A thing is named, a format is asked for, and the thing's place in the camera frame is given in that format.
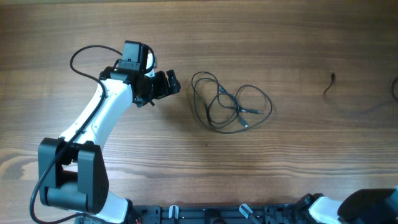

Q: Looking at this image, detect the black cable bundle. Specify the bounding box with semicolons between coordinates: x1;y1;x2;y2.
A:
190;71;274;134

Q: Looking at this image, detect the thin black cable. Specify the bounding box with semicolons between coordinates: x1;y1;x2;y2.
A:
322;72;398;103

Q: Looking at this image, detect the black left camera cable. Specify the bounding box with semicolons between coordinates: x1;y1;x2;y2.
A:
29;44;156;224

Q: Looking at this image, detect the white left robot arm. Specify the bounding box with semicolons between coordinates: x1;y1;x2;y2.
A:
29;40;181;223

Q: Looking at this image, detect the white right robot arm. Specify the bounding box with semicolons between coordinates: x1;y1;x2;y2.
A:
290;187;397;224

